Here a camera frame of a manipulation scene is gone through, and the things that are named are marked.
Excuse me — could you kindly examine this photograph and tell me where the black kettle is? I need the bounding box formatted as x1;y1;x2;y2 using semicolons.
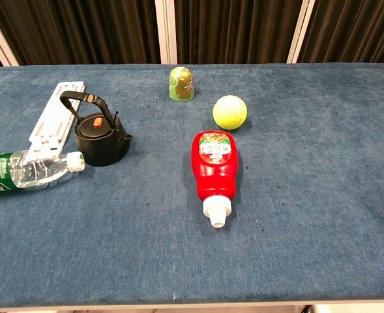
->
59;91;134;168

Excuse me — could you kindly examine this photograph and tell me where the red ketchup squeeze bottle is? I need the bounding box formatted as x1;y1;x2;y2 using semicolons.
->
191;130;239;229

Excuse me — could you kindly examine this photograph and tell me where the yellow tennis ball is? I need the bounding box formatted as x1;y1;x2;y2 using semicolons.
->
212;95;248;130

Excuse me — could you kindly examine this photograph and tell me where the green gold nesting doll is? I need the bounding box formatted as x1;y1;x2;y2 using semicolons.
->
168;66;196;102

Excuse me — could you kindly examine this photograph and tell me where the blue table cloth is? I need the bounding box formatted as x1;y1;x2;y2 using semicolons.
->
0;62;384;309

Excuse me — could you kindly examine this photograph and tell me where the clear water bottle green label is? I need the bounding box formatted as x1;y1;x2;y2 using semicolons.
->
0;151;86;196

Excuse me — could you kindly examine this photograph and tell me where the white plastic bracket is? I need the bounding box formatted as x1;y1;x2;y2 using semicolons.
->
27;81;86;161

